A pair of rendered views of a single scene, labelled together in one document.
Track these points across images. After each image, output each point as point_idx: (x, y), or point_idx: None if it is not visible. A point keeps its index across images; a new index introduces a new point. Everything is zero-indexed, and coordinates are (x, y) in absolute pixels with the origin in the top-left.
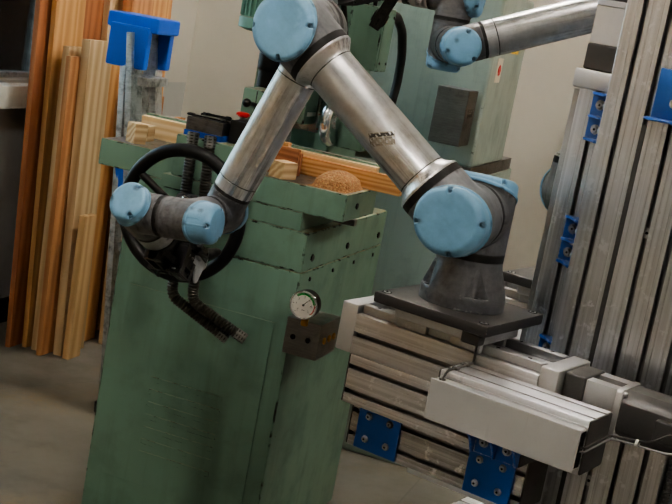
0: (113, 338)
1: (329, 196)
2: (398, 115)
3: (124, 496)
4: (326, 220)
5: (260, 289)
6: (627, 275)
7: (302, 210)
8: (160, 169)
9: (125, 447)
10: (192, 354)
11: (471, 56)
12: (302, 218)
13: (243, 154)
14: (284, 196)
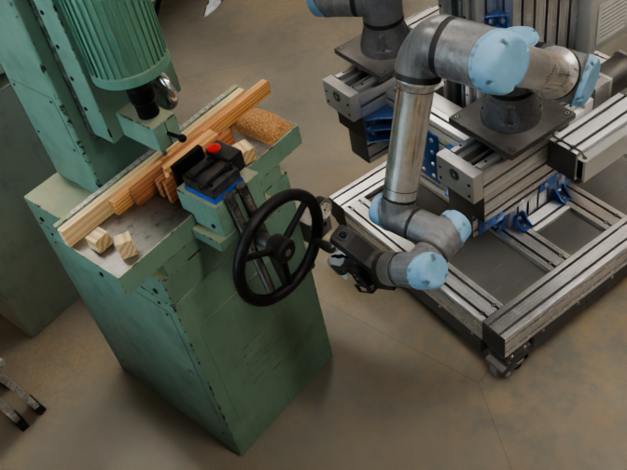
0: (206, 365)
1: (288, 136)
2: (544, 50)
3: (259, 414)
4: None
5: (276, 231)
6: (542, 21)
7: (277, 162)
8: (175, 245)
9: (247, 396)
10: (257, 310)
11: None
12: (279, 167)
13: (418, 167)
14: (263, 167)
